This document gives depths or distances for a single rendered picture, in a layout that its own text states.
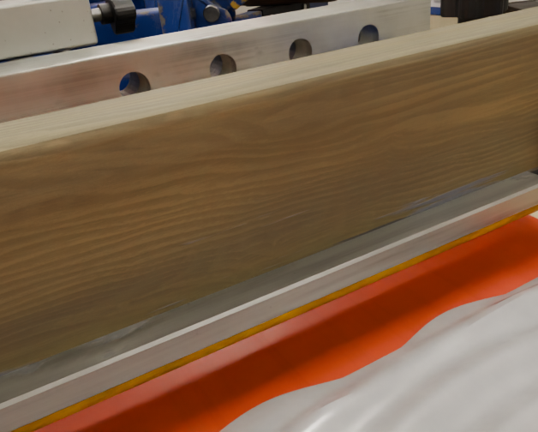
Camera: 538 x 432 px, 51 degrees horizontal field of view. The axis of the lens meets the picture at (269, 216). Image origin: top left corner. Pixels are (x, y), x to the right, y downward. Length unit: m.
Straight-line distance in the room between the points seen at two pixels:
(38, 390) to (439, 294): 0.16
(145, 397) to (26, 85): 0.24
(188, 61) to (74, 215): 0.27
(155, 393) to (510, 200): 0.16
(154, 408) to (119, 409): 0.01
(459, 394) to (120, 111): 0.14
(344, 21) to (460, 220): 0.28
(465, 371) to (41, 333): 0.14
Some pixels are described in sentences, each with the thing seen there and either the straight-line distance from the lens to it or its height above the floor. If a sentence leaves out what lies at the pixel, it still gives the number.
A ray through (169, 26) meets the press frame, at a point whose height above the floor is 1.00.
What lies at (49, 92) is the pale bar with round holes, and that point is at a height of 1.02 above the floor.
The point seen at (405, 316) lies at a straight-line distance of 0.24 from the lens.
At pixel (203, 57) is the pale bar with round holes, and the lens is 0.42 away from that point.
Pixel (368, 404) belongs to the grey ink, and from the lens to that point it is 0.20.
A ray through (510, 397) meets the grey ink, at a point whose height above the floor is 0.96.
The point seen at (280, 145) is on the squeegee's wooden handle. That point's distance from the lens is 0.18.
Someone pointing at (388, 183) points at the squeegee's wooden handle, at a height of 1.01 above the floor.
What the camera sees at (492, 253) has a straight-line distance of 0.29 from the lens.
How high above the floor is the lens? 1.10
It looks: 26 degrees down
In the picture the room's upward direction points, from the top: 6 degrees counter-clockwise
